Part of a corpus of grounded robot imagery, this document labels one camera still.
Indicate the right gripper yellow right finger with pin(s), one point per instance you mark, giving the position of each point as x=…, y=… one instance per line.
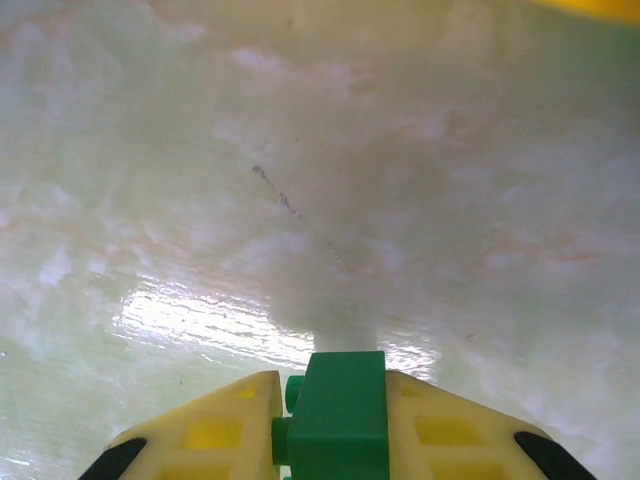
x=450, y=435

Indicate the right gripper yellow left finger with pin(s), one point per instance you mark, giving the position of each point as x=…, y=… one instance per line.
x=215, y=435

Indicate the green lego brick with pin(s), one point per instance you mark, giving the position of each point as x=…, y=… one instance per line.
x=340, y=425

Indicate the yellow plastic bin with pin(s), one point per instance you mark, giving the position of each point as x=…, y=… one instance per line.
x=600, y=6

